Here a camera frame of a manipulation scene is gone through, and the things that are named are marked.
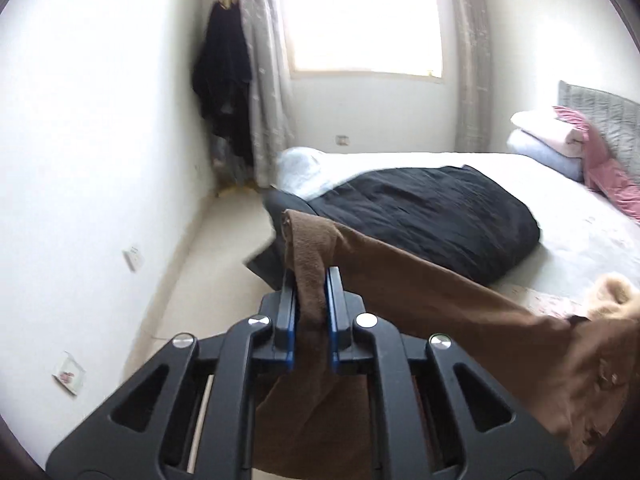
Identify pink velvet pillow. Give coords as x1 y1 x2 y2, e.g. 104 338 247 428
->
586 158 640 222
553 105 611 188

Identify left grey curtain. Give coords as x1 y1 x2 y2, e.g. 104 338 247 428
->
240 0 294 188

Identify bed with grey sheet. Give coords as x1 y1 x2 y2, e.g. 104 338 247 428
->
274 145 640 321

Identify grey curtain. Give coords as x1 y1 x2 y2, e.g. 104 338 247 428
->
240 0 294 188
451 0 492 152

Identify paper scrap on floor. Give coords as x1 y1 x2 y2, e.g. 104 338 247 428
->
52 352 86 396

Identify black quilted jacket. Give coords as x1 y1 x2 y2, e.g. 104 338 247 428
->
245 166 540 289

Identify folded light blue blanket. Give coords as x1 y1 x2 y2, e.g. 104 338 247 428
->
506 129 584 182

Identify pink velvet pillow front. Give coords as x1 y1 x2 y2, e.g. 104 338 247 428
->
586 158 640 222

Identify hanging black clothes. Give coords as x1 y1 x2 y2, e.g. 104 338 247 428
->
191 2 254 167

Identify grey padded headboard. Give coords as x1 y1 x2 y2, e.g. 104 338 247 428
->
558 81 640 184

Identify pink velvet pillow back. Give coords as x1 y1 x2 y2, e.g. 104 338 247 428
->
553 105 611 188

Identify cherry print blanket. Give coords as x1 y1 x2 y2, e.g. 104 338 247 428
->
518 288 580 318

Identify white wall socket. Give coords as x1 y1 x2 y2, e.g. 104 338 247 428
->
122 246 144 273

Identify right grey curtain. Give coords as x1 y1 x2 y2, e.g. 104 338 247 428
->
451 0 492 152

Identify brown fur-collared jacket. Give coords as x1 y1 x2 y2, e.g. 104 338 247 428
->
253 210 639 479

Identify window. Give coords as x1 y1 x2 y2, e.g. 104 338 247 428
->
280 0 444 79

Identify folded cream blanket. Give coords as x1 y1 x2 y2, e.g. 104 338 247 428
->
511 108 584 158

